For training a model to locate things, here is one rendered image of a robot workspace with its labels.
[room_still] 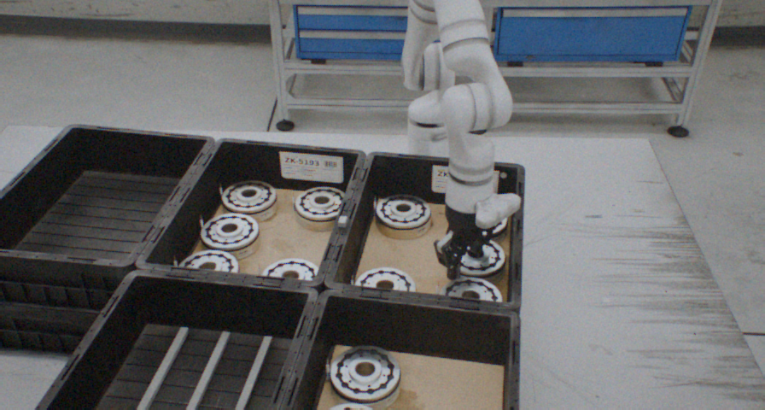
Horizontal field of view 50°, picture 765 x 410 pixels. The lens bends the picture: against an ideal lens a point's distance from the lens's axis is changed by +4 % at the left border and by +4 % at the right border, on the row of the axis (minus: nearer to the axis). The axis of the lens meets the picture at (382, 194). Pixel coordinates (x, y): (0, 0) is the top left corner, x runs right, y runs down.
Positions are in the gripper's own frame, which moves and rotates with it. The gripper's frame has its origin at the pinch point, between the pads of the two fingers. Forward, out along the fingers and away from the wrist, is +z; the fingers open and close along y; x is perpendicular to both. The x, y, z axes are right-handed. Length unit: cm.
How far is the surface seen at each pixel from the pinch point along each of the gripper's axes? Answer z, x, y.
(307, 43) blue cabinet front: 46, -171, -102
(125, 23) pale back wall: 76, -303, -90
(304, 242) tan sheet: 2.3, -26.5, 13.8
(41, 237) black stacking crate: 2, -60, 47
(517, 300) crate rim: -7.7, 16.3, 7.1
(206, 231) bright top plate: -0.5, -38.3, 26.6
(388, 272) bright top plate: -0.7, -7.3, 11.0
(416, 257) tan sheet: 2.3, -9.2, 2.1
